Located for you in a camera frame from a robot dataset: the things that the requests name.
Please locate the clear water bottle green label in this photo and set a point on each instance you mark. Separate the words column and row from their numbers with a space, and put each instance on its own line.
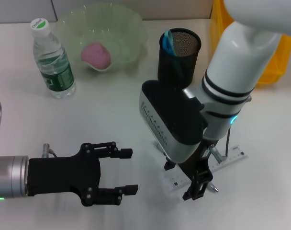
column 57, row 72

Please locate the green translucent fruit bowl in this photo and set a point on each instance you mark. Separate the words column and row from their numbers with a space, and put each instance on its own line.
column 126, row 28

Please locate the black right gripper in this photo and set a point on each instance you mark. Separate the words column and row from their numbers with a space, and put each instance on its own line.
column 198, row 158

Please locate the black mesh pen holder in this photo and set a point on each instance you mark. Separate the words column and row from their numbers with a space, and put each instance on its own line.
column 183, row 67

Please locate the blue scissors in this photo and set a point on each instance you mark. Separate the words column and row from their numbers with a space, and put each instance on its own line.
column 168, row 43

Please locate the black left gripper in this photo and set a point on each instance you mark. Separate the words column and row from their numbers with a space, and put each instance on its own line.
column 61, row 175

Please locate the silver ballpoint pen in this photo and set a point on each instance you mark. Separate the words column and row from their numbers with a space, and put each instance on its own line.
column 214, row 188

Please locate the transparent plastic ruler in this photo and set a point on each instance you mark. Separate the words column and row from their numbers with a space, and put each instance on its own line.
column 234, row 153

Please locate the yellow plastic bin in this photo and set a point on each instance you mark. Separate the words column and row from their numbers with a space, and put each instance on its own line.
column 277, row 62

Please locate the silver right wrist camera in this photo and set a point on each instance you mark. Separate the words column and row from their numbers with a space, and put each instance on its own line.
column 174, row 119

